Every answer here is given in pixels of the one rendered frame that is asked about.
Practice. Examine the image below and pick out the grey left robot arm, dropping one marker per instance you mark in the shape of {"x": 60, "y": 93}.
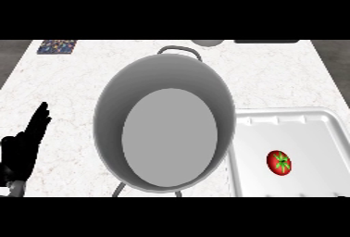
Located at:
{"x": 14, "y": 189}

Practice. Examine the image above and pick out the red tomato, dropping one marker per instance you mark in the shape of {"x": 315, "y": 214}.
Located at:
{"x": 280, "y": 163}

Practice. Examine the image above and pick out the white plastic tray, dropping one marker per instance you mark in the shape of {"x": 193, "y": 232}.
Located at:
{"x": 301, "y": 139}

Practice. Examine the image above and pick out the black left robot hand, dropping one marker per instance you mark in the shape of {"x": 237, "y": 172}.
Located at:
{"x": 29, "y": 145}

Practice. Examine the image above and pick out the grey round object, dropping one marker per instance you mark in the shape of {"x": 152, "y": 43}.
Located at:
{"x": 208, "y": 42}

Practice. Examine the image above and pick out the large grey metal pot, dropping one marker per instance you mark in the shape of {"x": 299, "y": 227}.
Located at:
{"x": 168, "y": 129}

